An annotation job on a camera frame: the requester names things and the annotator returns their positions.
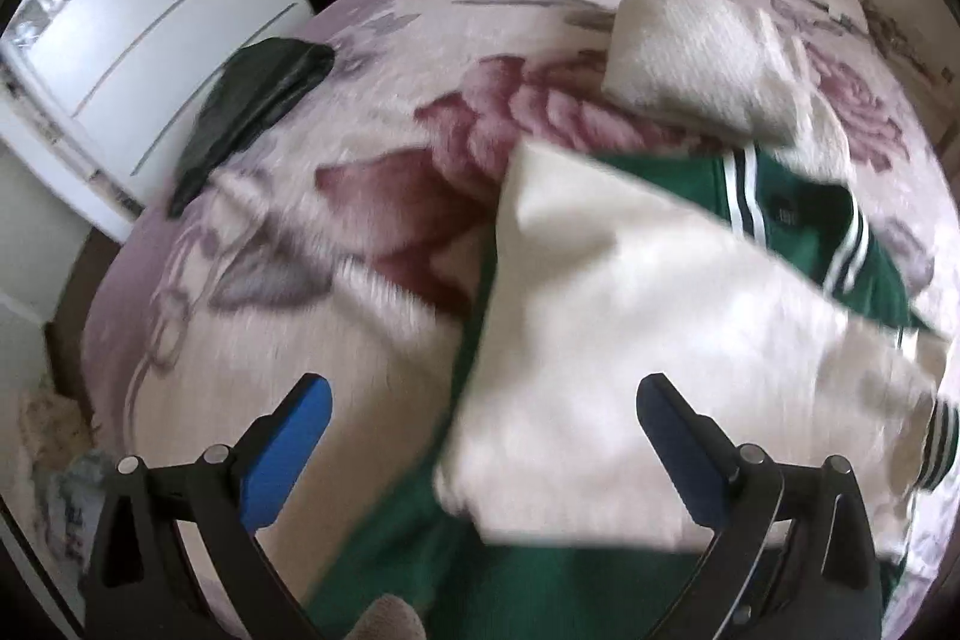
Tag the dark folded garment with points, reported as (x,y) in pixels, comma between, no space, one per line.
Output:
(247,100)

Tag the white wardrobe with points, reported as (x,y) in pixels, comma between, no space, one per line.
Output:
(150,10)

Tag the light fabric pile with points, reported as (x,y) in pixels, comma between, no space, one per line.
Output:
(56,445)

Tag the floral blanket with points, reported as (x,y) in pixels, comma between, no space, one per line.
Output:
(375,85)

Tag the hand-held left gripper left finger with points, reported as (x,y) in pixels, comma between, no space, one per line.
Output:
(289,452)

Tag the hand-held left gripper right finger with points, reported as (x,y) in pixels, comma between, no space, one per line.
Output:
(675,437)

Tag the grey fuzzy cloth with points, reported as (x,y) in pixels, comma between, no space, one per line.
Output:
(390,619)

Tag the green and white jacket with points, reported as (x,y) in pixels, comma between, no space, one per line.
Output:
(600,310)

